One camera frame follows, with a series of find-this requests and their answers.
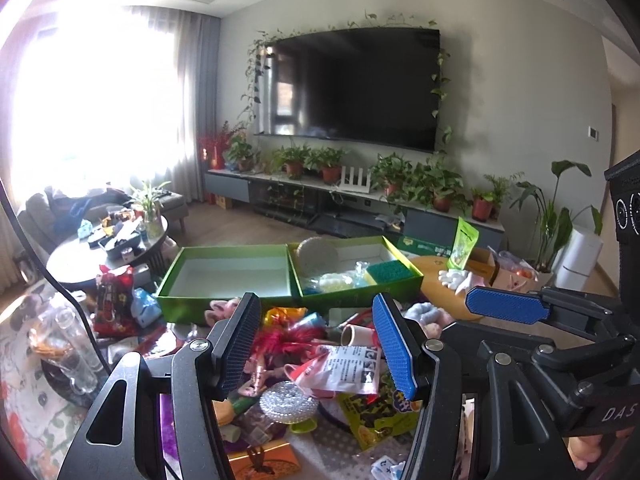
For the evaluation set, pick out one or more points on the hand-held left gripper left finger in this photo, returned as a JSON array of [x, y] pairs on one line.
[[239, 345]]

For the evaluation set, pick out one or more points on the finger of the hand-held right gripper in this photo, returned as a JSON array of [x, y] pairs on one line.
[[560, 365], [505, 304]]

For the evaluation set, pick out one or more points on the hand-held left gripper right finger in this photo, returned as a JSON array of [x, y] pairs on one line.
[[395, 350]]

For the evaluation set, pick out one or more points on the newspaper print packet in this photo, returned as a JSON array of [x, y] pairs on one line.
[[345, 367]]

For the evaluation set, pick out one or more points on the cloth-covered desktop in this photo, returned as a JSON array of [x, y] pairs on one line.
[[325, 442]]

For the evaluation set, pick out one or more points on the person's right hand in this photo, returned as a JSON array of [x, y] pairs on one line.
[[585, 452]]

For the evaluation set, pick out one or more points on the pink plush toy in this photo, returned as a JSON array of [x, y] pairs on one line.
[[222, 310]]

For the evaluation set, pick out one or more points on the white paper cup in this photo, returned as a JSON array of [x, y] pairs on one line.
[[356, 335]]

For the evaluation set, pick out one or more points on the pink plush scrunchie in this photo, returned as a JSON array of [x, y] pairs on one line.
[[434, 331]]

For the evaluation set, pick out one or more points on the orange shiny packet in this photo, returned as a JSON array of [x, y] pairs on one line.
[[282, 317]]

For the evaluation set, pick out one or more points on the pink feather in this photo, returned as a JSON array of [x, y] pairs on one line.
[[292, 337]]

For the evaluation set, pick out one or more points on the round wooden side table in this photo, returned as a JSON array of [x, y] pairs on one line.
[[450, 305]]

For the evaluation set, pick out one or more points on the white glove-shaped holder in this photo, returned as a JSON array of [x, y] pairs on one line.
[[455, 280]]

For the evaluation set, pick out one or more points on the green cardboard box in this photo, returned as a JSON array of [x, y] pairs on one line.
[[400, 292]]

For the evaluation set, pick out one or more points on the white cylindrical air purifier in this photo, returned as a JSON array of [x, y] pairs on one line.
[[580, 260]]

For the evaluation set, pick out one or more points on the empty green box lid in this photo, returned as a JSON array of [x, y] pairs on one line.
[[225, 272]]

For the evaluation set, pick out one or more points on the yellow green snack bag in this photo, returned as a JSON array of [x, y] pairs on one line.
[[370, 420]]

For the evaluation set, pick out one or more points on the green standing pouch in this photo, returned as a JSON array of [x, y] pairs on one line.
[[462, 242]]

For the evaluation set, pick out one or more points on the silver steel scrubber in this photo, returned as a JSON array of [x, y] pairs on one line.
[[287, 402]]

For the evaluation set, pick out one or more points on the tall leafy potted plant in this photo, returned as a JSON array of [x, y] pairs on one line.
[[550, 220]]

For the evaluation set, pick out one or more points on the green scouring pad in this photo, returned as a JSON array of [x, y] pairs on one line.
[[390, 272]]

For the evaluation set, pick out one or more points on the small blue cylinder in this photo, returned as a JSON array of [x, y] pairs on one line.
[[314, 321]]

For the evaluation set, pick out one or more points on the clear plastic packet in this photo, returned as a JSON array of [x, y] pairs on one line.
[[361, 272]]

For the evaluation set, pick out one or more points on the pale yellow mesh ball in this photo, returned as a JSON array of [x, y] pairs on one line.
[[335, 282]]

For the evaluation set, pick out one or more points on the green printed carton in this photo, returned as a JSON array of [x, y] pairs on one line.
[[427, 249]]

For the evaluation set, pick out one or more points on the light blue bag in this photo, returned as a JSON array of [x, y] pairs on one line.
[[146, 307]]

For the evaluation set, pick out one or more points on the potted green plant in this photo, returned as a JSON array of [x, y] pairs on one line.
[[392, 175], [241, 152], [487, 195], [442, 187], [292, 157], [330, 162]]

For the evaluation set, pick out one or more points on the round white loofah pad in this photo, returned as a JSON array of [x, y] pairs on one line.
[[316, 257]]

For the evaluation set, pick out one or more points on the orange gift box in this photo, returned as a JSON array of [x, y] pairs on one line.
[[265, 460]]

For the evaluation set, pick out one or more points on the small blue white packet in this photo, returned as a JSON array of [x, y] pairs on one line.
[[387, 469]]

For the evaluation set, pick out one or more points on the red snack bag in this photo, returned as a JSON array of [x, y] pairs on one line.
[[114, 302]]

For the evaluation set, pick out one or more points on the grey sofa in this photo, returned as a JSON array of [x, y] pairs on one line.
[[170, 205]]

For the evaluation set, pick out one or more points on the grey television cabinet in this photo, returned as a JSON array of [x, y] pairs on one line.
[[230, 187]]

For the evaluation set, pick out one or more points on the white picket fence ornament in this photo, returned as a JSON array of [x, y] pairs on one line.
[[356, 180]]

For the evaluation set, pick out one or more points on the round dark coffee table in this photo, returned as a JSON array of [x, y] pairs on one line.
[[75, 260]]

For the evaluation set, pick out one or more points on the red flower arrangement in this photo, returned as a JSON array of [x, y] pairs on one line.
[[210, 142]]

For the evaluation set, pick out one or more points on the grey curtain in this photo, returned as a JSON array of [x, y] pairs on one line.
[[200, 100]]

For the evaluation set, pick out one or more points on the sheer white curtain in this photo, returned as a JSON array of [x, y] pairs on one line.
[[100, 100]]

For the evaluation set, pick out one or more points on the trailing green vine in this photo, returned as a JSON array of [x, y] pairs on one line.
[[255, 60]]

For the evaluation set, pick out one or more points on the black wall television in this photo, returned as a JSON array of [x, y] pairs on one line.
[[350, 85]]

